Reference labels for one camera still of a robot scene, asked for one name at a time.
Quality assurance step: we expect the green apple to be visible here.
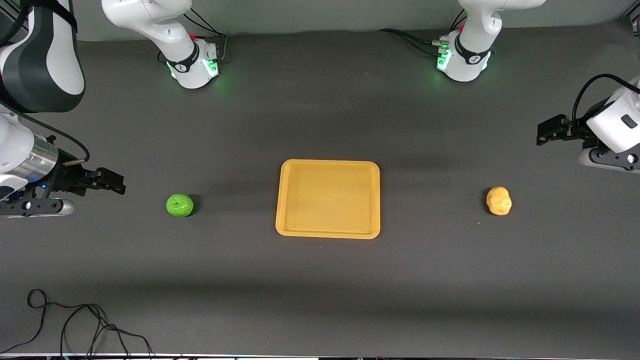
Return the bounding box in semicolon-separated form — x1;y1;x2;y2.
166;193;195;218

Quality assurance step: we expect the yellow potato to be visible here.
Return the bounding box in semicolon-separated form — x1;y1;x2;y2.
485;186;513;217

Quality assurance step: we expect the yellow plastic tray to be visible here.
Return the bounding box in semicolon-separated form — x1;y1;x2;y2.
275;159;382;240

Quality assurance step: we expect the dark grey table cloth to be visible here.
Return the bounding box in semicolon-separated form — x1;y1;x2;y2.
0;20;640;357

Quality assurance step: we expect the curved black left base cable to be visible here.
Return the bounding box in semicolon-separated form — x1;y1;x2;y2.
449;7;468;32

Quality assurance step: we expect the loose black cable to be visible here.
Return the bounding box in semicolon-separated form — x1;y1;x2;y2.
0;288;155;357

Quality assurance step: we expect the black metal frame rail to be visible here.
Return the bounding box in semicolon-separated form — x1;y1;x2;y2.
0;0;26;31

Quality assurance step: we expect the black right arm base cable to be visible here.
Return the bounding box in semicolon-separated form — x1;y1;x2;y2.
158;7;229;64

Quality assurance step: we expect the black arm base cable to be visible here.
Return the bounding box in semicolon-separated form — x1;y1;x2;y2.
377;28;448;57
158;7;229;64

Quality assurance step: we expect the black left arm base cable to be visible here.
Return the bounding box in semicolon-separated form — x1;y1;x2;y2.
377;28;448;57

